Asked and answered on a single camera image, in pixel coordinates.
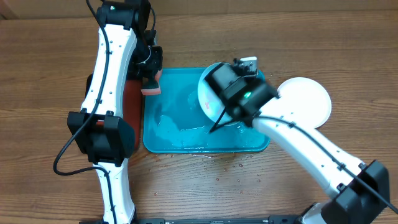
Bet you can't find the teal plastic tray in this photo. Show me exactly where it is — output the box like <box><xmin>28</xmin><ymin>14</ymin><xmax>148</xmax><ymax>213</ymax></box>
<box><xmin>143</xmin><ymin>68</ymin><xmax>270</xmax><ymax>154</ymax></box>

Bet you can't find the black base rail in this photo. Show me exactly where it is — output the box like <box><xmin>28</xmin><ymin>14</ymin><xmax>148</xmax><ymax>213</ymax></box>
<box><xmin>79</xmin><ymin>214</ymin><xmax>308</xmax><ymax>224</ymax></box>

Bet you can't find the white plate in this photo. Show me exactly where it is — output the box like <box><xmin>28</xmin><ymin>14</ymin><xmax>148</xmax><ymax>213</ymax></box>
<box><xmin>277</xmin><ymin>77</ymin><xmax>332</xmax><ymax>128</ymax></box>

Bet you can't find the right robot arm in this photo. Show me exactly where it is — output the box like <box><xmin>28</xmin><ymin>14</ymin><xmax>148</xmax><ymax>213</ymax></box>
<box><xmin>203</xmin><ymin>60</ymin><xmax>392</xmax><ymax>224</ymax></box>

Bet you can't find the light blue plate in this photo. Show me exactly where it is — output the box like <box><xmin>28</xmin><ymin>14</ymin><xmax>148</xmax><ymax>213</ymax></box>
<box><xmin>197</xmin><ymin>62</ymin><xmax>224</xmax><ymax>123</ymax></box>

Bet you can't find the green and orange sponge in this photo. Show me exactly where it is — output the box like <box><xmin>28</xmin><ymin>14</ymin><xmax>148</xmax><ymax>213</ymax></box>
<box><xmin>141</xmin><ymin>70</ymin><xmax>162</xmax><ymax>96</ymax></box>

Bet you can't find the black red-lined tray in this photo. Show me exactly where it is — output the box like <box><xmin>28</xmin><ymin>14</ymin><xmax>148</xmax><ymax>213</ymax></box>
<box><xmin>87</xmin><ymin>80</ymin><xmax>142</xmax><ymax>151</ymax></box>

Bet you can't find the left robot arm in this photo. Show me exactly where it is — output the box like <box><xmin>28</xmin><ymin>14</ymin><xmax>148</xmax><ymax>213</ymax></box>
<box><xmin>53</xmin><ymin>1</ymin><xmax>163</xmax><ymax>223</ymax></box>

